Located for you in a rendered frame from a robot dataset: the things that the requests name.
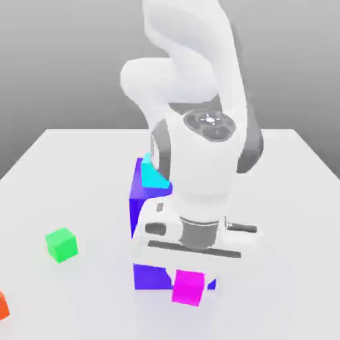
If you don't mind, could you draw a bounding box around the large blue box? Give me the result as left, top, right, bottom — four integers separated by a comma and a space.
129, 157, 217, 291

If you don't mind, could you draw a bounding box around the small orange cube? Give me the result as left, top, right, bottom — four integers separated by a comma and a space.
0, 291, 11, 321

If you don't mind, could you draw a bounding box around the small magenta cube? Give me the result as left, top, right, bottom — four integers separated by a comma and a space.
171, 269, 206, 307

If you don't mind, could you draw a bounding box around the small green cube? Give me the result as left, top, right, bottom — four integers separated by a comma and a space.
44, 227, 79, 264

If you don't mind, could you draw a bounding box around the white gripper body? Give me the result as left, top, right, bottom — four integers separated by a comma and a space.
131, 233, 246, 283

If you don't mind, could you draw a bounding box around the small cyan cube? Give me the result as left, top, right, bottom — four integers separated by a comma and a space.
140, 151, 171, 190

